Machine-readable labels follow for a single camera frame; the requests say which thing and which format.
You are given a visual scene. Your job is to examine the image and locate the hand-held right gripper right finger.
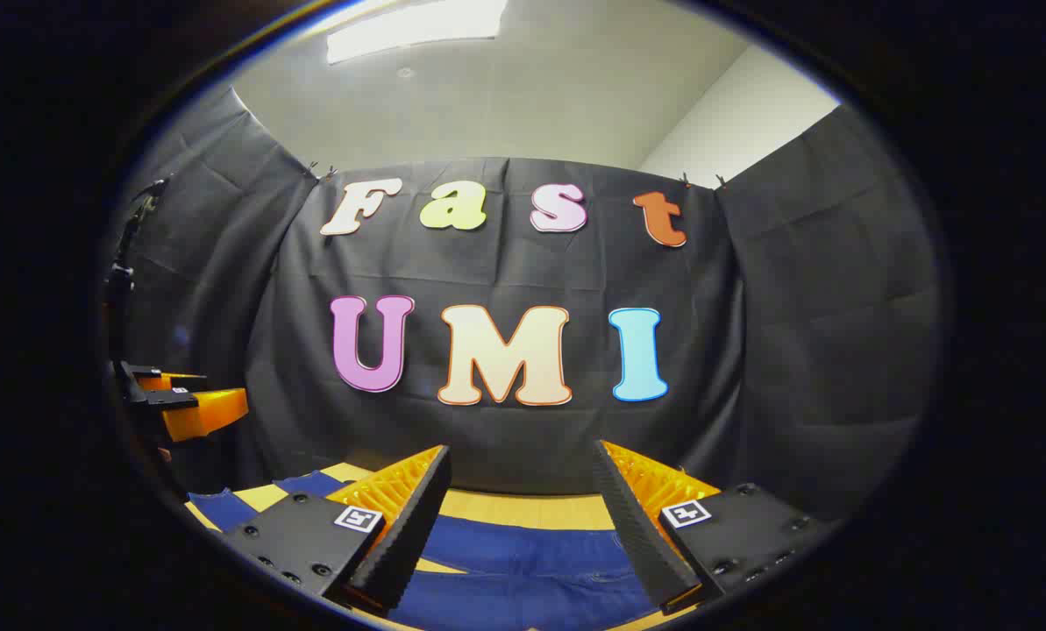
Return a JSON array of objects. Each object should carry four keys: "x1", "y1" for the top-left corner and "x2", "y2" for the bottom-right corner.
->
[{"x1": 591, "y1": 440, "x2": 841, "y2": 616}]

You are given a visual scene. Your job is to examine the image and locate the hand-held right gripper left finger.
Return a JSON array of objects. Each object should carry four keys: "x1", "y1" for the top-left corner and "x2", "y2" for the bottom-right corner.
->
[{"x1": 220, "y1": 444, "x2": 452, "y2": 614}]

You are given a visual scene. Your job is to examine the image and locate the blue jeans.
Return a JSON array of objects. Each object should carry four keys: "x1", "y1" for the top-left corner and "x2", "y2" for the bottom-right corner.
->
[{"x1": 188, "y1": 471, "x2": 664, "y2": 631}]

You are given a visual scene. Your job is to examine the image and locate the black backdrop cloth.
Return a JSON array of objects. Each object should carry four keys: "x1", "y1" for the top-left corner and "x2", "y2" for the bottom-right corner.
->
[{"x1": 106, "y1": 83, "x2": 944, "y2": 527}]

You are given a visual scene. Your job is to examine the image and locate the ceiling light panel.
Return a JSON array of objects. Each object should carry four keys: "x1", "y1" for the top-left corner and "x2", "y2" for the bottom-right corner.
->
[{"x1": 325, "y1": 0, "x2": 510, "y2": 65}]

